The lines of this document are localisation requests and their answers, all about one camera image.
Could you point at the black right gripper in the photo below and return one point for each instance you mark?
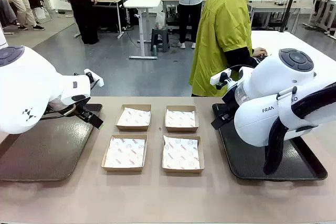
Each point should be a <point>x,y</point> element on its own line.
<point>229,103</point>

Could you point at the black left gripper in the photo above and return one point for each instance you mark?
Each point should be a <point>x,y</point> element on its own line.
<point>83,110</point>

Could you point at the brown cardboard food box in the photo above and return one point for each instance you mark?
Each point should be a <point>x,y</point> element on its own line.
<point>182,171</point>
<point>123,169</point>
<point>132,128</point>
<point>181,129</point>

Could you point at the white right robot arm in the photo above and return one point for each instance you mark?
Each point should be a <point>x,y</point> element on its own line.
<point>275,82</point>

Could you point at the person's right forearm black sleeve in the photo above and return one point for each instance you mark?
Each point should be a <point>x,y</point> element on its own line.
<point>239,57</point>

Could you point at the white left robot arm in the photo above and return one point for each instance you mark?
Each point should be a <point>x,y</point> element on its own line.
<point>29,90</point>

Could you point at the dark plastic serving tray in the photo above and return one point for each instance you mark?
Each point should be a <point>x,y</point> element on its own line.
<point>47,150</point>
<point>246,161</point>

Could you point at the person's right hand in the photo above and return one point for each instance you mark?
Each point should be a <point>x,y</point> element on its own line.
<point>260,51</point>

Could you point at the white red-printed liner paper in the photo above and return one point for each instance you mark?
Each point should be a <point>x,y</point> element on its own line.
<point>180,118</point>
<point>124,153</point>
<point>181,153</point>
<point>134,117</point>

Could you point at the person in green jacket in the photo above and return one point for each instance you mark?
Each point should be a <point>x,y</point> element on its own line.
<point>223,30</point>

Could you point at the grey plastic stool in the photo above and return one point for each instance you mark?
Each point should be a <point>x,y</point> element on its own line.
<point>160,37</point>

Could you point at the clear plastic bag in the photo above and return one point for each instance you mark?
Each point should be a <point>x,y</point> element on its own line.
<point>160,20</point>

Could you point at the bystander in black clothes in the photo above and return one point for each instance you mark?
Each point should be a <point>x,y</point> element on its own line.
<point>81,3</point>

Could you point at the white standing desk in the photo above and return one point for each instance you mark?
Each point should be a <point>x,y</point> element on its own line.
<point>143,1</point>

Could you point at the black tripod pole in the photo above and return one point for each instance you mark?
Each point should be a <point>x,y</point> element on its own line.
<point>290,3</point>

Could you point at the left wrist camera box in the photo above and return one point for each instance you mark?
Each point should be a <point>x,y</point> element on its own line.
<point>95,78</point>

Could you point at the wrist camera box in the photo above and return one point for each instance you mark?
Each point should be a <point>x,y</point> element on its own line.
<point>95,78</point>
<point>219,77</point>

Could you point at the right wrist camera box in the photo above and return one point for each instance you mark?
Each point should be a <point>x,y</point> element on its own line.
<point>219,77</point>

